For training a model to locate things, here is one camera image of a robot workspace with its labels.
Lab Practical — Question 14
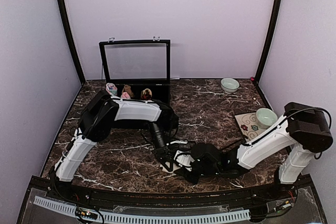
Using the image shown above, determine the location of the black left frame post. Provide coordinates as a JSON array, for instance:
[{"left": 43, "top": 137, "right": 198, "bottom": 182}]
[{"left": 57, "top": 0, "right": 86, "bottom": 85}]

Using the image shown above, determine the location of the white slotted cable duct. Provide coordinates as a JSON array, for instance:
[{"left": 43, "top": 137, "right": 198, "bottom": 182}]
[{"left": 33, "top": 196, "right": 251, "bottom": 223}]

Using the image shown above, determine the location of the white brown striped sock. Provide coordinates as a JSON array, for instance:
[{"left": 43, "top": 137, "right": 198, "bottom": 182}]
[{"left": 160, "top": 164, "right": 181, "bottom": 173}]

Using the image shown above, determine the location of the black glass-lid sock box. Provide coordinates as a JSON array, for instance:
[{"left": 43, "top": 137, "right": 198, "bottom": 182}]
[{"left": 99, "top": 38, "right": 171, "bottom": 103}]

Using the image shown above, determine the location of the black right frame post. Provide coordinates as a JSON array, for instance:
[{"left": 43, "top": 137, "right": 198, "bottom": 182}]
[{"left": 254, "top": 0, "right": 281, "bottom": 85}]

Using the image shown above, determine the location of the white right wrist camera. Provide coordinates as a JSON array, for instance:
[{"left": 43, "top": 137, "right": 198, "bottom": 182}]
[{"left": 174, "top": 151, "right": 194, "bottom": 169}]

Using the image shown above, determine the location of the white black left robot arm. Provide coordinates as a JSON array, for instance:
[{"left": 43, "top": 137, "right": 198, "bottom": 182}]
[{"left": 51, "top": 91, "right": 179, "bottom": 201}]

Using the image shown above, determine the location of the black table edge rail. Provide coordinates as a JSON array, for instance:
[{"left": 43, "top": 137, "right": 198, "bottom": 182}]
[{"left": 25, "top": 174, "right": 319, "bottom": 208}]

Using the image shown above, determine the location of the black frame post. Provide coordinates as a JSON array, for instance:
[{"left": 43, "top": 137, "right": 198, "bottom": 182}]
[
  {"left": 254, "top": 0, "right": 281, "bottom": 85},
  {"left": 57, "top": 0, "right": 86, "bottom": 85}
]

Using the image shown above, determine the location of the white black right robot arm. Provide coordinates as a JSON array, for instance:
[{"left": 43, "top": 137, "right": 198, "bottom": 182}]
[{"left": 174, "top": 102, "right": 333, "bottom": 200}]

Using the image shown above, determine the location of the floral patterned coaster tile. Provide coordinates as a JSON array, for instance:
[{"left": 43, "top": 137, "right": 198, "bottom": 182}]
[{"left": 234, "top": 112, "right": 265, "bottom": 142}]

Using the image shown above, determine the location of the pale green ceramic bowl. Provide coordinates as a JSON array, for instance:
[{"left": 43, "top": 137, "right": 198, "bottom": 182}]
[{"left": 221, "top": 78, "right": 240, "bottom": 94}]

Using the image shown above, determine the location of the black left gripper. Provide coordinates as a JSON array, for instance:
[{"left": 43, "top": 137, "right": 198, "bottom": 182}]
[{"left": 147, "top": 121, "right": 174, "bottom": 172}]

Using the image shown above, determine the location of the white cup on coaster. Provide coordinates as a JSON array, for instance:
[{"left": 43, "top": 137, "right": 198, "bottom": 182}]
[{"left": 256, "top": 108, "right": 278, "bottom": 129}]

